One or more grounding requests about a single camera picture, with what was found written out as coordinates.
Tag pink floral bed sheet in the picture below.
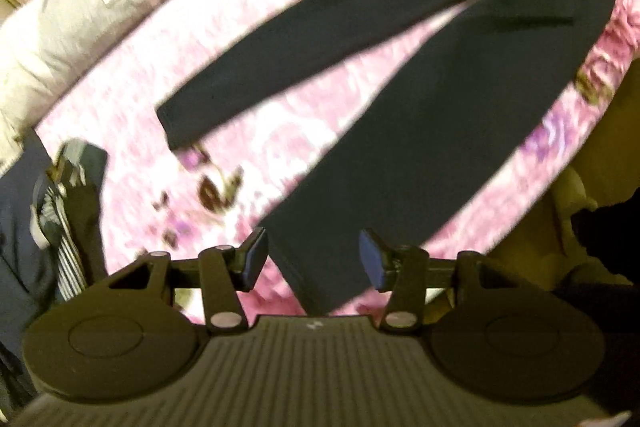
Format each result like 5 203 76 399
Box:
35 0 640 323

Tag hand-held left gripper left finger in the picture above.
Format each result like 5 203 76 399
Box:
106 227 271 336

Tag striped dark clothing pile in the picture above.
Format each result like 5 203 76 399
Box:
0 127 109 413

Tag dark pants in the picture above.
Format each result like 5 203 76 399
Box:
156 0 617 313

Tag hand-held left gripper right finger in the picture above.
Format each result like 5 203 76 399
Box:
360 228 507 334

